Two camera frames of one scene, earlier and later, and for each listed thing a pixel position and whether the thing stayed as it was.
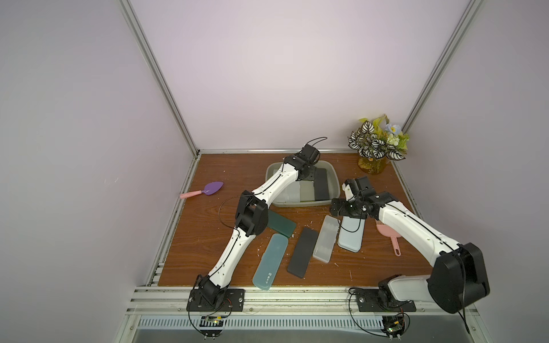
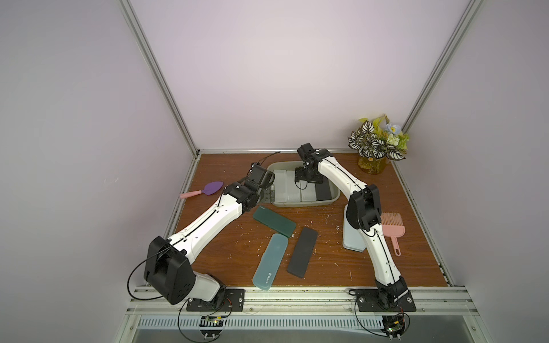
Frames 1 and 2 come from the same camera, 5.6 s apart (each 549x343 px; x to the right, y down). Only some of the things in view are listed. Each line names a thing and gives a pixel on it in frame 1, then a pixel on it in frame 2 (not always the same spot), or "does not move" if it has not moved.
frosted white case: x=324 y=245 to x=308 y=191
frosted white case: x=307 y=191 to x=293 y=188
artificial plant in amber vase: x=377 y=141 does not move
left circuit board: x=211 y=321 does not move
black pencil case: x=321 y=184 does not move
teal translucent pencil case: x=271 y=261 does not move
